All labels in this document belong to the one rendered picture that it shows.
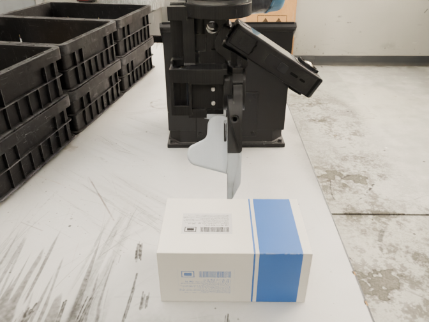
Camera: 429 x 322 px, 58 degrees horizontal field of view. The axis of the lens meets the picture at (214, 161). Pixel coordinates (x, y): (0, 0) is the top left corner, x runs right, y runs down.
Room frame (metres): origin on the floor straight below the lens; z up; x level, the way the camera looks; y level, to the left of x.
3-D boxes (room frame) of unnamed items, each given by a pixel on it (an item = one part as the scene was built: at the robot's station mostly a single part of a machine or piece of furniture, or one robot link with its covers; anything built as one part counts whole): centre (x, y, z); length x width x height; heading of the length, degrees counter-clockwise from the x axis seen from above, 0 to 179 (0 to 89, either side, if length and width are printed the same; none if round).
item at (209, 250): (0.43, -0.03, 0.75); 0.20 x 0.12 x 0.09; 89
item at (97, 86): (1.06, 0.50, 0.76); 0.40 x 0.30 x 0.12; 79
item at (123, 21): (1.35, 0.44, 0.92); 0.40 x 0.30 x 0.02; 79
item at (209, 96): (0.43, 0.00, 1.02); 0.09 x 0.08 x 0.12; 89
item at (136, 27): (1.35, 0.44, 0.87); 0.40 x 0.30 x 0.11; 79
